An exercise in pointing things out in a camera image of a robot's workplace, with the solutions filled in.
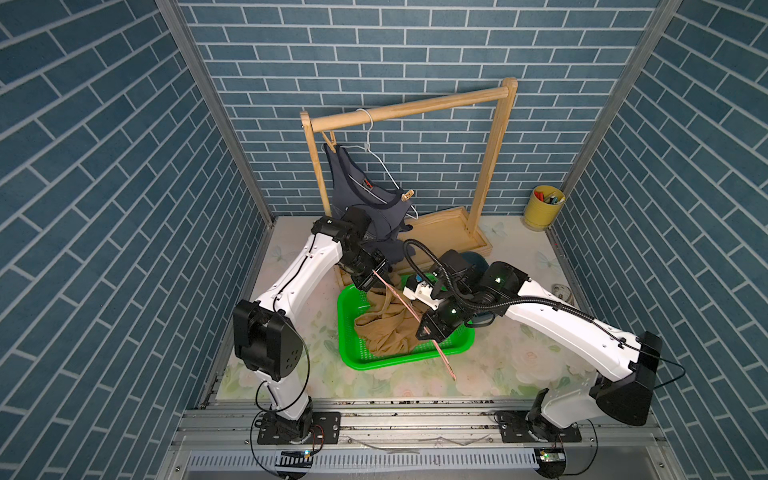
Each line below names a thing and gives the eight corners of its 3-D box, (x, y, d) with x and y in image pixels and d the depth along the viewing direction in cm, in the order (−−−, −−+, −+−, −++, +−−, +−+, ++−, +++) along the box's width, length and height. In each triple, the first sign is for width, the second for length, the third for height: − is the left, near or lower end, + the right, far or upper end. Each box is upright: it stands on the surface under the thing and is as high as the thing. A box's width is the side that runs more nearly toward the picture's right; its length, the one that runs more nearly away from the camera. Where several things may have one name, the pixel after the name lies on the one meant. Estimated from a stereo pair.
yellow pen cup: (525, 232, 119) (539, 204, 108) (518, 213, 127) (530, 185, 115) (553, 232, 119) (569, 205, 108) (544, 213, 127) (559, 185, 115)
